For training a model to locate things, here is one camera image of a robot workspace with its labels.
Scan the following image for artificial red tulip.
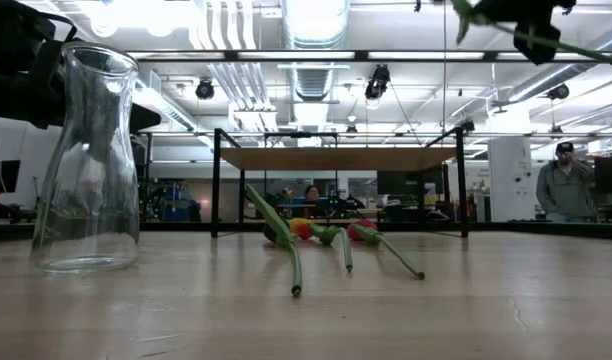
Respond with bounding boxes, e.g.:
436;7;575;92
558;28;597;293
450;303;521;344
345;219;427;281

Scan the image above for black ceiling spotlight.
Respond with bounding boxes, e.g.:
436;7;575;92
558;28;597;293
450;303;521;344
546;82;571;102
364;63;392;101
194;77;216;101

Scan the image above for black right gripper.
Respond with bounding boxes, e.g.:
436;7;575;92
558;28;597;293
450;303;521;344
473;0;577;66

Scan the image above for clear glass vase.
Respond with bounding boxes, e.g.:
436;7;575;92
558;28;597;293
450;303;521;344
29;41;141;275

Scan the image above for blue storage crate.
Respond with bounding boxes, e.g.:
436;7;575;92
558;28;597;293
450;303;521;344
158;183;202;223

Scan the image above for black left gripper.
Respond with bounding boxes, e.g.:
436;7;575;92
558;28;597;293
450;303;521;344
0;0;162;134

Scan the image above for artificial black tulip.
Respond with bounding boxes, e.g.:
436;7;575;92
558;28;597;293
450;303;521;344
243;183;304;299

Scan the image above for artificial maroon tulip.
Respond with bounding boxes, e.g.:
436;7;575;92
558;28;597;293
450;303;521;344
450;0;612;71

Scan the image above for black monitor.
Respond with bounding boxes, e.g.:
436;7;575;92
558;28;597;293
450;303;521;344
0;159;21;194
594;156;612;195

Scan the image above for black left wrist camera cable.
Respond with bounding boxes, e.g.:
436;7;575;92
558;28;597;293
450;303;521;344
33;9;80;45

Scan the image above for person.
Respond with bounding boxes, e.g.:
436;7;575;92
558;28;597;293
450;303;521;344
303;184;323;217
535;141;598;224

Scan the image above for artificial yellow orange tulip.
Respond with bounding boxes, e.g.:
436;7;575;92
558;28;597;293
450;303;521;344
288;217;355;274

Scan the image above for black metal rack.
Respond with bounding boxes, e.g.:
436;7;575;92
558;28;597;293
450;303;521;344
130;130;155;224

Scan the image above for white square pillar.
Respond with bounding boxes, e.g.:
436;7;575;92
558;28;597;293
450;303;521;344
487;136;536;224

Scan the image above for wooden shelf black metal legs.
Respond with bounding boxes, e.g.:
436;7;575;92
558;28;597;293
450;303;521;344
210;127;470;239

